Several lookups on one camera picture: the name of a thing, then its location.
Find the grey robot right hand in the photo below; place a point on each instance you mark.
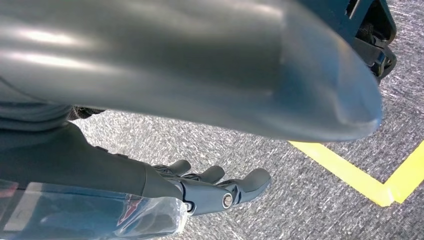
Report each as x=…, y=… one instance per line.
x=165, y=66

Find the blue metal shelf rack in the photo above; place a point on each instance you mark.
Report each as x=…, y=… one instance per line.
x=331, y=13

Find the yellow floor tape square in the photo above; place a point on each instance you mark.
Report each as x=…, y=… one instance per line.
x=364, y=184

